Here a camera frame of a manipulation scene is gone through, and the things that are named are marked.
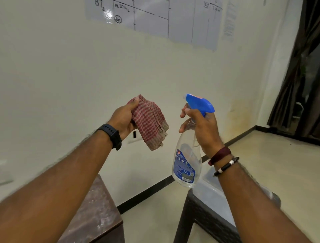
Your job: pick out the person's right hand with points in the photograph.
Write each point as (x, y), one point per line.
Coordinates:
(206, 132)

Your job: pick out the person's left hand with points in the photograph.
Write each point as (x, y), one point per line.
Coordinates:
(122, 120)

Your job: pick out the red checked cleaning cloth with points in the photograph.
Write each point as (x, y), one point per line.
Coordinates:
(150, 122)

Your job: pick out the blue-trigger clear spray bottle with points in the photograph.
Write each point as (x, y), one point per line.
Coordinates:
(183, 170)

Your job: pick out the brown wooden cabinet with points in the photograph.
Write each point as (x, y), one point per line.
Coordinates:
(97, 215)

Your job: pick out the person's right forearm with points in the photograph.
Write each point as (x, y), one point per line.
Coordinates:
(250, 205)

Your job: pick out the person's left forearm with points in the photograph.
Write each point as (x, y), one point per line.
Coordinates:
(57, 190)

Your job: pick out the black smartwatch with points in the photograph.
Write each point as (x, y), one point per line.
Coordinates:
(113, 136)

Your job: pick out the maroon thread wristband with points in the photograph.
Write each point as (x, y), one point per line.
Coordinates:
(220, 155)

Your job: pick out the clear plastic container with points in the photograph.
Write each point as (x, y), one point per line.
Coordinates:
(212, 197)

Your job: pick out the dark brown curtain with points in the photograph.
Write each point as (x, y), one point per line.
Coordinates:
(287, 100)

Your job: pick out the dark woven plastic stool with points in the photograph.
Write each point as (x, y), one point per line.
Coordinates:
(200, 220)

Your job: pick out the white paper notice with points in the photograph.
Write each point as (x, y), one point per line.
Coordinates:
(230, 22)

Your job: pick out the glass window door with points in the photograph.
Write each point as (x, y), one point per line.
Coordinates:
(312, 75)

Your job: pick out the wide white switch socket panel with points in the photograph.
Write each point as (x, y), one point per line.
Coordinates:
(130, 140)

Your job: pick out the white wall chart sheet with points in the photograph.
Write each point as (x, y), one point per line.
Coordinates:
(150, 15)

